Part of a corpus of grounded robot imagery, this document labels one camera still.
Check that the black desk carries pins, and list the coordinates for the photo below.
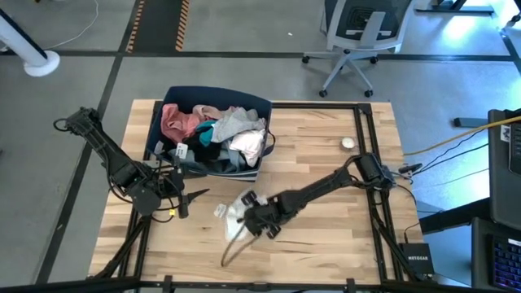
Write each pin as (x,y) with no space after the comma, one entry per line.
(480,252)

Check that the teal garment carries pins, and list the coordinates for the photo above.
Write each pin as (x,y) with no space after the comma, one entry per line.
(207,136)

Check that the white garment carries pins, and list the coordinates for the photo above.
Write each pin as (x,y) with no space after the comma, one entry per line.
(236,219)

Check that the grey garment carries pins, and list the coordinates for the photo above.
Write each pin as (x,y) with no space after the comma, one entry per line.
(238,124)

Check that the black aluminium table frame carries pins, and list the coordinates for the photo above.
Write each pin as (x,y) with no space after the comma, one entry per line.
(358,122)

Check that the salmon pink garment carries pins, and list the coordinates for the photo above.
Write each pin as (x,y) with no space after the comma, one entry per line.
(179,124)

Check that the black Netgear network switch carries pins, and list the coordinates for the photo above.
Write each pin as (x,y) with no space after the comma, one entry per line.
(417,258)

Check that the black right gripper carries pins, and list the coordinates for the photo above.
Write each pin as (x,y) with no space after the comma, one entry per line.
(264,213)

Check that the black desk base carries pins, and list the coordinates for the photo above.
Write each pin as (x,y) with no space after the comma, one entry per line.
(447,9)

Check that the black computer case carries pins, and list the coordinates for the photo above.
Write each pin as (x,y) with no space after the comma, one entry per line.
(500,183)

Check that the black desk leg bar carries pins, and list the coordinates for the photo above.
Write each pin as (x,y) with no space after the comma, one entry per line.
(452,217)

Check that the white tower fan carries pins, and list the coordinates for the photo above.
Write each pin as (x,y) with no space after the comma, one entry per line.
(36,61)

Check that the navy white fabric bin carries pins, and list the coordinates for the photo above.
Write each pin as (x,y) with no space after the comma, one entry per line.
(220,97)

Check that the small round silver object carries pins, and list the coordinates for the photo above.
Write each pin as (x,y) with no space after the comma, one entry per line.
(347,143)

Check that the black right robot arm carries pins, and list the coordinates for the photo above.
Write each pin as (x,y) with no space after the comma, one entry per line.
(317,189)

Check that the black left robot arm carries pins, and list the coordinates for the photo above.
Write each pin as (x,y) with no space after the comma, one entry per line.
(118,167)

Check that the white paper hang tag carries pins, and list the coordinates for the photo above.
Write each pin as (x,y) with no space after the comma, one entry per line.
(220,210)

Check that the black garment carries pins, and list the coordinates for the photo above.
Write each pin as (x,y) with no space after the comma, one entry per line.
(203,150)

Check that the purple backlit keyboard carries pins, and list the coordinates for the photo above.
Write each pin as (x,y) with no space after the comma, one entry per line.
(506,264)

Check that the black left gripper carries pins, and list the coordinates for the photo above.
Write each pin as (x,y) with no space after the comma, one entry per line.
(175,185)

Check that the white grey office chair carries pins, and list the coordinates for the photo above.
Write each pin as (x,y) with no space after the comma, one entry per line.
(366,24)

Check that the black desk foot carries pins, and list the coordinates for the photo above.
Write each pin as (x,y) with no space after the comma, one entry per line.
(468,122)

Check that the white printed garment tag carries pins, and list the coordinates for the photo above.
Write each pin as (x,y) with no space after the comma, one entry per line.
(182,151)

